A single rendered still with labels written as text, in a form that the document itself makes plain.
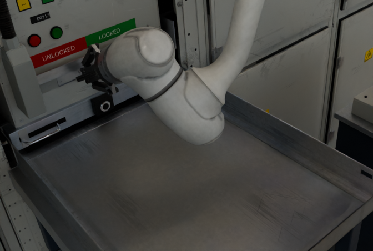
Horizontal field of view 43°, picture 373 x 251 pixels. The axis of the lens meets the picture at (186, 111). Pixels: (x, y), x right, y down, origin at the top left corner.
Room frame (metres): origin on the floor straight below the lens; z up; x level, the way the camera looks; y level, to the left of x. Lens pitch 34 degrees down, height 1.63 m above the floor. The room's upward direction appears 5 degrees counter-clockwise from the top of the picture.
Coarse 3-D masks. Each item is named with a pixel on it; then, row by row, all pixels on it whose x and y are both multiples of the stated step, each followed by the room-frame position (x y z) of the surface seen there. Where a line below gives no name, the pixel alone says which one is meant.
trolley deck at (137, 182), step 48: (96, 144) 1.02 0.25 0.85; (144, 144) 1.00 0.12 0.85; (192, 144) 0.98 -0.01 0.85; (240, 144) 0.96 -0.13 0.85; (96, 192) 0.83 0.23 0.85; (144, 192) 0.82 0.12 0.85; (192, 192) 0.80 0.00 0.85; (240, 192) 0.79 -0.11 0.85; (288, 192) 0.77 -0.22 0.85; (336, 192) 0.76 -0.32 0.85; (144, 240) 0.67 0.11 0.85; (192, 240) 0.66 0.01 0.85; (240, 240) 0.65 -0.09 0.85; (288, 240) 0.64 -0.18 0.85; (336, 240) 0.66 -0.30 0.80
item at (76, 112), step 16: (96, 96) 1.14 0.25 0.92; (112, 96) 1.17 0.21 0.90; (128, 96) 1.20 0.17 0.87; (64, 112) 1.08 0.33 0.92; (80, 112) 1.11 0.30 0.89; (16, 128) 1.01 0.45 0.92; (32, 128) 1.03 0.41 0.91; (48, 128) 1.05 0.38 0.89; (64, 128) 1.08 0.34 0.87; (16, 144) 0.99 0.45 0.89
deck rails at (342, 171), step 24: (240, 120) 1.06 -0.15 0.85; (264, 120) 1.00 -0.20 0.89; (288, 144) 0.93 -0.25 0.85; (312, 144) 0.87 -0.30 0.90; (24, 168) 0.92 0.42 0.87; (312, 168) 0.84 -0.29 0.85; (336, 168) 0.82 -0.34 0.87; (360, 168) 0.77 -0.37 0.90; (48, 192) 0.79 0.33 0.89; (360, 192) 0.75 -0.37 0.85; (72, 216) 0.69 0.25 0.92; (96, 240) 0.68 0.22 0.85
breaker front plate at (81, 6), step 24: (72, 0) 1.15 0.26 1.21; (96, 0) 1.19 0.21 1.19; (120, 0) 1.23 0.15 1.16; (144, 0) 1.28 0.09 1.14; (24, 24) 1.07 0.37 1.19; (48, 24) 1.11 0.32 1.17; (72, 24) 1.14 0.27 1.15; (96, 24) 1.18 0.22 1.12; (144, 24) 1.27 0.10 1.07; (0, 48) 1.03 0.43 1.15; (48, 48) 1.10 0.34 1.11; (0, 72) 1.02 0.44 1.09; (72, 72) 1.12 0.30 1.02; (48, 96) 1.08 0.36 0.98; (72, 96) 1.11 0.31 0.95; (24, 120) 1.03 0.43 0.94
